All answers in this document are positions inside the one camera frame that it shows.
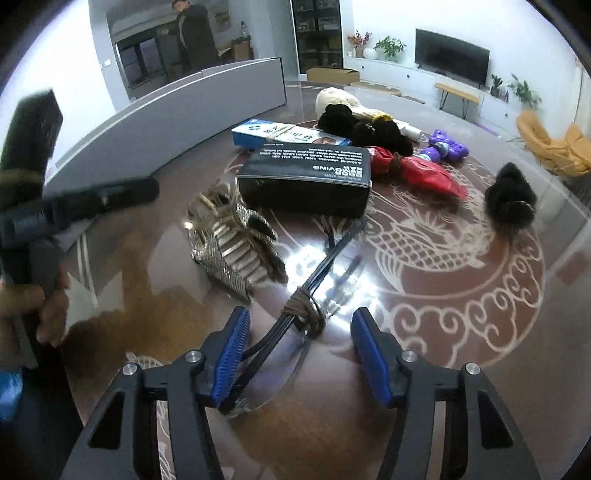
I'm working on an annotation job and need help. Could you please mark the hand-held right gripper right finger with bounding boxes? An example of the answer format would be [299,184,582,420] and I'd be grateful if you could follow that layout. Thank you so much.
[350,308,541,480]

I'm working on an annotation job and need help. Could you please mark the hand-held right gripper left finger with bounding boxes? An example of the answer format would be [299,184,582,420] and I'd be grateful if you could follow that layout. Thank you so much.
[60,306,252,480]

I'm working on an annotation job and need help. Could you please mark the person's left hand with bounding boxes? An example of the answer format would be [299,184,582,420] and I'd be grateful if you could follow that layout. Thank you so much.
[34,272,71,349]

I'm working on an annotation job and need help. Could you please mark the bundle of metallic hair clips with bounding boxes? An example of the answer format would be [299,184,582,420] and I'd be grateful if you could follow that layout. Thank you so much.
[185,182,289,305]

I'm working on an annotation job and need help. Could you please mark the black fluffy scrunchie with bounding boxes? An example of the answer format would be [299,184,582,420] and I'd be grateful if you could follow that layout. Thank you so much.
[350,121,414,157]
[484,162,539,230]
[318,104,357,136]

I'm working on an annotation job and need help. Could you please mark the large grey cardboard box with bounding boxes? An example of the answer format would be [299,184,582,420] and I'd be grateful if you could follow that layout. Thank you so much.
[44,56,288,254]

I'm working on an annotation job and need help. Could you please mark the wooden bench with black legs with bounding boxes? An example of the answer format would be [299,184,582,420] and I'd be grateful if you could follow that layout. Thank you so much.
[434,83,481,118]

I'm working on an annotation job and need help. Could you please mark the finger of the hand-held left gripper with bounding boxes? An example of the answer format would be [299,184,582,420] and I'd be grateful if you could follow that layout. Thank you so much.
[44,176,160,220]

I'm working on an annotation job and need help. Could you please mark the yellow lounge chair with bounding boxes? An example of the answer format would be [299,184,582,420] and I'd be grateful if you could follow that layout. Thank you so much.
[515,110,591,178]

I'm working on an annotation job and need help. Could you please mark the red flowers in white vase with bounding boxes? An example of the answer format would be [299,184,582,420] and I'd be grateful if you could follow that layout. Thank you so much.
[347,30,378,60]

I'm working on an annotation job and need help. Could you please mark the black rectangular carton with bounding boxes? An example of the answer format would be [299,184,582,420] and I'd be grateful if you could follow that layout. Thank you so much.
[235,147,374,219]

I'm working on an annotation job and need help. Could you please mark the white television console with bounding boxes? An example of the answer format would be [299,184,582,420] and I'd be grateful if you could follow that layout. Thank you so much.
[344,56,527,139]

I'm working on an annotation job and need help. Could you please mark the brown cardboard box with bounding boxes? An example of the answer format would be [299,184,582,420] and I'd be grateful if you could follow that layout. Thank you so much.
[305,67,361,86]

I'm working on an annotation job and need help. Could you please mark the bushy green potted plant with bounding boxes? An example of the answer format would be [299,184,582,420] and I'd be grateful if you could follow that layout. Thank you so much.
[374,36,408,62]

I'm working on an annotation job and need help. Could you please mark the dark glass display cabinet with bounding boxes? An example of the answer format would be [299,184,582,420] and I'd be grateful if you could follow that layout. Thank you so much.
[291,0,345,75]

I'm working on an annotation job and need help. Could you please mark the brown patterned glass-topped desktop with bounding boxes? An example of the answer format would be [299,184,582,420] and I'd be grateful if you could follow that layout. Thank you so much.
[60,80,591,480]

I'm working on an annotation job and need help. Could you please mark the clear glasses with black arms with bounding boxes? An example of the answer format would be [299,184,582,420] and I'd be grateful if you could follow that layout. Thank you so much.
[217,219,370,418]

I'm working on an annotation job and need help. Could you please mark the cream knitted cloth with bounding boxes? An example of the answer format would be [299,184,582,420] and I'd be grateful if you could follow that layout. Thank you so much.
[315,88,394,123]

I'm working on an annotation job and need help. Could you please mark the tall leafy potted plant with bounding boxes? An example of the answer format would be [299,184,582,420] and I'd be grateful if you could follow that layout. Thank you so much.
[508,74,543,110]

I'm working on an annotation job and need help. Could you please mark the purple plastic toy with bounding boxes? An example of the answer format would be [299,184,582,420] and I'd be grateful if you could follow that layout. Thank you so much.
[418,129,470,162]

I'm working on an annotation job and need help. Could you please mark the framed wall painting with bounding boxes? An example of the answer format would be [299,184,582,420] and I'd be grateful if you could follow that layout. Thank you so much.
[210,0,232,33]

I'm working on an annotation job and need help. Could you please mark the red snack packet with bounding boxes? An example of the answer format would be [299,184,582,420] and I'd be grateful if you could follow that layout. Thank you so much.
[369,147,468,201]

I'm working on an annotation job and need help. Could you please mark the blue white toothpaste box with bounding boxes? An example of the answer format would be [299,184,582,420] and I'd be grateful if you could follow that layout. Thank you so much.
[231,119,352,152]

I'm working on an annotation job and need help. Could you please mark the black flat television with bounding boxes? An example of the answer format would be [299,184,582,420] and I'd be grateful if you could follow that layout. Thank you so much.
[414,28,491,88]

